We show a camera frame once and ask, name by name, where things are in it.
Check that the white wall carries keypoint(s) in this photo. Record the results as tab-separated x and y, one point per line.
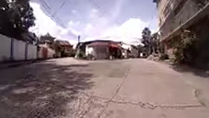
12	49

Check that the pole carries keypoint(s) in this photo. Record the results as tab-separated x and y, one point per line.
78	44

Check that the distant tree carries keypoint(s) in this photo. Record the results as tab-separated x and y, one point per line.
147	38

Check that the house with tiered roof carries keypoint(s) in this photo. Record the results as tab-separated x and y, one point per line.
54	45

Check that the low building with red awning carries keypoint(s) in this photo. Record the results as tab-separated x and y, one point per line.
101	50

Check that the grey concrete road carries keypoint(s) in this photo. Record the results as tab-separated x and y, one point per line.
131	89

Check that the green bush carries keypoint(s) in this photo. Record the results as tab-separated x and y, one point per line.
183	46

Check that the large dark tree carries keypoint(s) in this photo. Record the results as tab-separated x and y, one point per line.
12	11

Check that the tall multi-storey building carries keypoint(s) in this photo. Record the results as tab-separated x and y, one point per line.
190	18

